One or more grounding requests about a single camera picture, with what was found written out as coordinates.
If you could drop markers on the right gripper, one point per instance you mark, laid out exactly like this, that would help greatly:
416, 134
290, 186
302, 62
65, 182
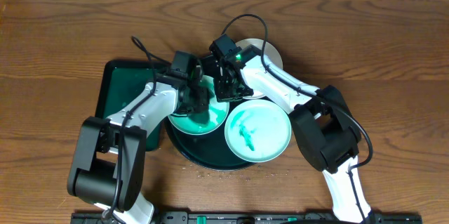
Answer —
229, 97

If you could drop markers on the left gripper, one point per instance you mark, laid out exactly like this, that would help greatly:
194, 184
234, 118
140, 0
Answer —
198, 99

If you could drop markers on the mint plate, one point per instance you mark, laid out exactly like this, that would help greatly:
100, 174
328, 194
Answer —
205, 122
257, 131

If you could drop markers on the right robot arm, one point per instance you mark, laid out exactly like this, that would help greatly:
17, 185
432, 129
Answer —
327, 134

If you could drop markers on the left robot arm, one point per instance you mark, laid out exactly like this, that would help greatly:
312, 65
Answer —
109, 158

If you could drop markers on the round black serving tray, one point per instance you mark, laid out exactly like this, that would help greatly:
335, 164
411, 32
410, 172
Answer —
209, 150

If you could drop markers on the black rectangular water tray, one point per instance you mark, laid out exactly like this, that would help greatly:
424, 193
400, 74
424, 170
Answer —
122, 82

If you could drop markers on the mint plate front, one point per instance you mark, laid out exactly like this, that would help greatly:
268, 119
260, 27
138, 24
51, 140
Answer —
257, 131

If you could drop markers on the white plate rear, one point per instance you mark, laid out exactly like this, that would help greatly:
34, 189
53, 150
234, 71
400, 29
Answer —
270, 51

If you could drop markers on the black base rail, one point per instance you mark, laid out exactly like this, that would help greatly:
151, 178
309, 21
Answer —
179, 217

